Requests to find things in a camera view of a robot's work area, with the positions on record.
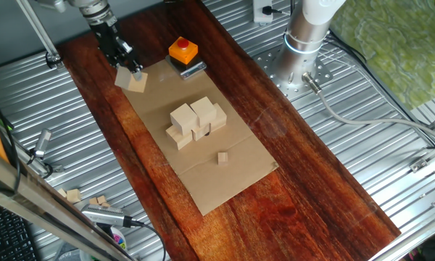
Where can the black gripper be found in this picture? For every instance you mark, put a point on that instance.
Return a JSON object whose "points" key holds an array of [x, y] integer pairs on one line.
{"points": [[110, 41]]}

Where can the large wooden cube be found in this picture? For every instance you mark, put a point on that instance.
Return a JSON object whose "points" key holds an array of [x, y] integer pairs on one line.
{"points": [[128, 82], [201, 133], [183, 117], [203, 110], [220, 117], [177, 140]]}

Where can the orange emergency stop button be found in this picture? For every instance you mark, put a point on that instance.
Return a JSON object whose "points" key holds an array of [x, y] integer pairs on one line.
{"points": [[183, 50]]}

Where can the aluminium stand pole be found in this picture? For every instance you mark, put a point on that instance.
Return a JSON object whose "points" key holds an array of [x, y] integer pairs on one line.
{"points": [[40, 32]]}

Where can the medium wooden cube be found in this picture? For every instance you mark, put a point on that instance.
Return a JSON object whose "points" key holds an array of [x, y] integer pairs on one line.
{"points": [[222, 158], [74, 195], [62, 192]]}

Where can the small wooden cube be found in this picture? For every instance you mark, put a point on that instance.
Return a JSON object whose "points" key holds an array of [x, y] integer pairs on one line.
{"points": [[106, 204], [102, 199], [93, 201]]}

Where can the white power strip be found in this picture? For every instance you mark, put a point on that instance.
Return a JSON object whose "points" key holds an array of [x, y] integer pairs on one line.
{"points": [[258, 18]]}

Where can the brown cardboard sheet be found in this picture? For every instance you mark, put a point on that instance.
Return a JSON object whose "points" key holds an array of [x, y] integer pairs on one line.
{"points": [[210, 181]]}

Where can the black power plug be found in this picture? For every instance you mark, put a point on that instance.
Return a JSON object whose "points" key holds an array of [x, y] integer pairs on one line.
{"points": [[270, 10]]}

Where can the silver robot mounting plate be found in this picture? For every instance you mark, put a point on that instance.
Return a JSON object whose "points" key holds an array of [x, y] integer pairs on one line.
{"points": [[297, 90]]}

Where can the reddish wood grain board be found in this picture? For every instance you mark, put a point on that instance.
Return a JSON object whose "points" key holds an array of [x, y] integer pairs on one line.
{"points": [[293, 181]]}

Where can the black keyboard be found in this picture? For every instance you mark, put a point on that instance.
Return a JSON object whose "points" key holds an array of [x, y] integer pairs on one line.
{"points": [[7, 239]]}

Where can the aluminium profile bar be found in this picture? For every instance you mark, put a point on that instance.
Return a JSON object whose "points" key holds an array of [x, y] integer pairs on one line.
{"points": [[413, 235], [431, 154]]}

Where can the silver camera on stand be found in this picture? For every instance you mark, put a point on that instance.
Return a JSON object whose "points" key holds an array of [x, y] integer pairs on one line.
{"points": [[43, 141]]}

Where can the metal camera stand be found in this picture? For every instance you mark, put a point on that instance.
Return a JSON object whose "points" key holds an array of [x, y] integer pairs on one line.
{"points": [[56, 168]]}

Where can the metal frame bar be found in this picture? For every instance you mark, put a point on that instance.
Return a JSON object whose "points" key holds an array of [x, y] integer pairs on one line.
{"points": [[40, 206]]}

